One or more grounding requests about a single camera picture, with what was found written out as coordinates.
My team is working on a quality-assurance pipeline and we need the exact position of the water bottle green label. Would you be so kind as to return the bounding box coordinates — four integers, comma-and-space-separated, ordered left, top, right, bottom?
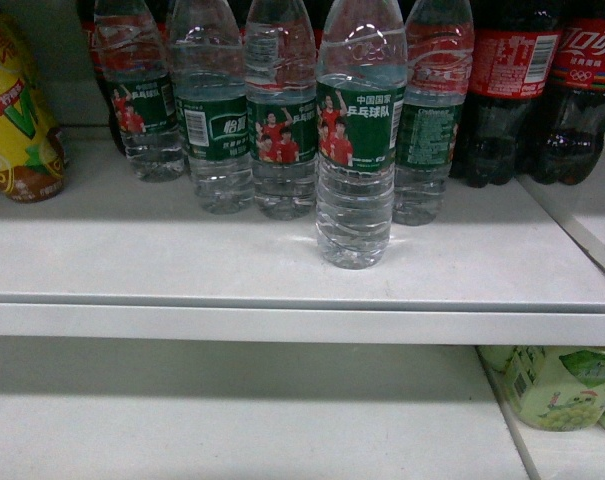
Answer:
316, 1, 407, 270
393, 0, 474, 226

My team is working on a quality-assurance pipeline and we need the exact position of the middle water bottle team label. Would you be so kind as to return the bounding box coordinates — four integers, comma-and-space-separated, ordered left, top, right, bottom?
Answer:
244, 0, 318, 220

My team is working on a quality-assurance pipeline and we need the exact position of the white metal shelf board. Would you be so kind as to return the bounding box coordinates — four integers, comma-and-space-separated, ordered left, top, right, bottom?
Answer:
0, 132, 605, 345

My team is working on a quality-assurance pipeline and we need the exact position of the barcode label water bottle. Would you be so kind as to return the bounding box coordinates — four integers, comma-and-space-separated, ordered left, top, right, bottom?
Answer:
167, 1, 254, 214

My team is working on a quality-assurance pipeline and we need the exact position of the far left water bottle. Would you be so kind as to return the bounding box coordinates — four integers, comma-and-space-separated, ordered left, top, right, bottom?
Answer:
94, 1, 185, 182

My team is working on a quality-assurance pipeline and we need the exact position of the left cola bottle behind water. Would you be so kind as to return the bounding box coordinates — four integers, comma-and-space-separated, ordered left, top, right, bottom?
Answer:
75, 0, 125, 155

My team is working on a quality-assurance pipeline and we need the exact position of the cola bottle red label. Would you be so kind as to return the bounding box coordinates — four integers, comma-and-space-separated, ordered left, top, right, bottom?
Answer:
451, 1, 564, 188

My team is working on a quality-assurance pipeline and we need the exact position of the yellow lemon tea bottle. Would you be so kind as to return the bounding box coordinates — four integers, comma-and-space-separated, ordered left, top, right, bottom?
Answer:
0, 9, 65, 203

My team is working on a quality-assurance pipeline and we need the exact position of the green grape drink carton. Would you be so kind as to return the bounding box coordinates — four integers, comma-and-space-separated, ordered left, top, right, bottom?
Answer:
503, 346, 605, 432

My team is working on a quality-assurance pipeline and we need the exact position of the right cola bottle olympic label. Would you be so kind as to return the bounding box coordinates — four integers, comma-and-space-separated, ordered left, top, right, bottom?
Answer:
530, 1, 605, 185

